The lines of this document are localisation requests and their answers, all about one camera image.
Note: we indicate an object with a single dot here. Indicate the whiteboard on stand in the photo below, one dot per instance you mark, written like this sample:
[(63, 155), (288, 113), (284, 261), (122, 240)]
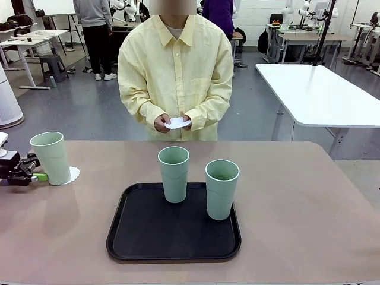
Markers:
[(53, 6)]

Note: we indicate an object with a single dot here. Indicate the white scalloped paper coaster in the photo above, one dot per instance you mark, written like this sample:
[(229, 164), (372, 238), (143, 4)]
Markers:
[(74, 173), (178, 123)]

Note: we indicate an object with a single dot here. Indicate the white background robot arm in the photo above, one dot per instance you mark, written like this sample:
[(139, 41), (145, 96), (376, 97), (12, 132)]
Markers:
[(305, 12), (287, 10)]

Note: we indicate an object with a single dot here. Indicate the white rectangular table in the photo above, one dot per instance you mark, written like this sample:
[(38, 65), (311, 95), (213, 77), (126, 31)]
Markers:
[(320, 95)]

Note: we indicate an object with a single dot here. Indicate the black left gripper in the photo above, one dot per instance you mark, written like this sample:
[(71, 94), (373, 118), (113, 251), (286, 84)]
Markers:
[(9, 163)]

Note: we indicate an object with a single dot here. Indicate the black backpack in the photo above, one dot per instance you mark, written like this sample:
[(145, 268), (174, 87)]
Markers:
[(262, 41)]

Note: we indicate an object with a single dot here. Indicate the black plastic tray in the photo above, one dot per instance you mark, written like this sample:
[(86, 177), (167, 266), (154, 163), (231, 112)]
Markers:
[(166, 231)]

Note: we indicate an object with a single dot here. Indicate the grey lab desk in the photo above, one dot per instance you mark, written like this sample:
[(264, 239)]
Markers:
[(308, 38)]

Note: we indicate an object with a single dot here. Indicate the small bottle on floor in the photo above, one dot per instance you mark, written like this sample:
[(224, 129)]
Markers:
[(53, 82)]

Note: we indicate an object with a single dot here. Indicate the person's right forearm yellow sleeve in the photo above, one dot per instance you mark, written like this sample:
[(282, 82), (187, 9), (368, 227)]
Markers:
[(139, 110)]

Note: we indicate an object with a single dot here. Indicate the person in grey top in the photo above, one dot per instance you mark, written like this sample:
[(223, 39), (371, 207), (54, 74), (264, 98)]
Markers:
[(92, 17)]

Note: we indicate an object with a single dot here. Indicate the white cylindrical air purifier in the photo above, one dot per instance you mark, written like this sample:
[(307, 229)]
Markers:
[(9, 101)]

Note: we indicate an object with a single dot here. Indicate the white lab desk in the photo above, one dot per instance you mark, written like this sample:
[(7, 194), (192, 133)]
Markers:
[(32, 41)]

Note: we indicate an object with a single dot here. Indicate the person in yellow shirt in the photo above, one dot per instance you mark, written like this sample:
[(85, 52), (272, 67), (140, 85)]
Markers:
[(175, 65)]

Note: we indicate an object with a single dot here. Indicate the white height-adjustable desk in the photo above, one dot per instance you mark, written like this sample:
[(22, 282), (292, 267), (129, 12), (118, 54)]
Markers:
[(366, 29)]

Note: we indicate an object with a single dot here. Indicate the person's left hand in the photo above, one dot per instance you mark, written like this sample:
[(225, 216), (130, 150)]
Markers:
[(187, 120)]

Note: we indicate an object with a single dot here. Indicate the pale green plastic cup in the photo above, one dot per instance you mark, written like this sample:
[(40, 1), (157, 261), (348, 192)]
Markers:
[(175, 184), (221, 196), (53, 160)]

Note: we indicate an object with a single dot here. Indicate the person's left forearm yellow sleeve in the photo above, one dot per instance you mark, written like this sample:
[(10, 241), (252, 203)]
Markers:
[(207, 112)]

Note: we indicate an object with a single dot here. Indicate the grey plastic stool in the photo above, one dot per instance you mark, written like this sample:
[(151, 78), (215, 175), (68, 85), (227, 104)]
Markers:
[(53, 63)]

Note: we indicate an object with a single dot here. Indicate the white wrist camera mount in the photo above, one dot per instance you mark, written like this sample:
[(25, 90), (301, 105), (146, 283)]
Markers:
[(3, 144)]

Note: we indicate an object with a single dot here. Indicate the black bag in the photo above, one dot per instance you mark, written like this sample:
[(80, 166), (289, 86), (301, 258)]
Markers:
[(19, 20)]

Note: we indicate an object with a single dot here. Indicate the person in purple top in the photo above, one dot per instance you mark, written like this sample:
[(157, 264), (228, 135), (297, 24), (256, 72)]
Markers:
[(218, 15)]

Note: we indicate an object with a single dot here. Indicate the person's right hand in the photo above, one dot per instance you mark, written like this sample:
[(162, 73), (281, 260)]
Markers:
[(160, 124)]

